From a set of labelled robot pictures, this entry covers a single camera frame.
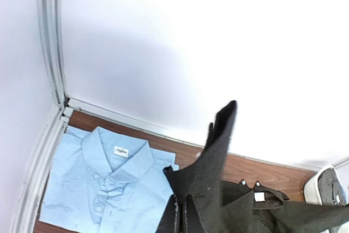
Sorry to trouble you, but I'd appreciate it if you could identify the black long sleeve shirt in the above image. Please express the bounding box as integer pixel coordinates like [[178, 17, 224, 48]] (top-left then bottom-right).
[[157, 101, 348, 232]]

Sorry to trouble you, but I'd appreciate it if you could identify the light blue folded shirt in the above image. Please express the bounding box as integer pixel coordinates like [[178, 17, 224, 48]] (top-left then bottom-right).
[[39, 126, 179, 232]]

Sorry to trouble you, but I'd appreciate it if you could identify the white plastic basin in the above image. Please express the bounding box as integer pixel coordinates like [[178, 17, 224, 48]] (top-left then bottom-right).
[[303, 165, 348, 205]]

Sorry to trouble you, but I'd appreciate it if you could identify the grey striped shirt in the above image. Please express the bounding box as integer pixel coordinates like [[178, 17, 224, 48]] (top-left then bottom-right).
[[317, 168, 347, 206]]

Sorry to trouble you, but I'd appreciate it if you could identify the left aluminium frame post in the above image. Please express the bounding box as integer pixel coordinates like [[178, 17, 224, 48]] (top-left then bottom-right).
[[9, 0, 70, 232]]

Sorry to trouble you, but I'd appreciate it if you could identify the aluminium frame post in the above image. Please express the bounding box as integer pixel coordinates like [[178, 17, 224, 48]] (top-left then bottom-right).
[[333, 157, 349, 169], [9, 0, 70, 232]]

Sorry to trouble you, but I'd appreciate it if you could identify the right aluminium frame post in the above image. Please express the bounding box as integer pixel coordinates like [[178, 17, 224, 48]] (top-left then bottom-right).
[[333, 157, 349, 169]]

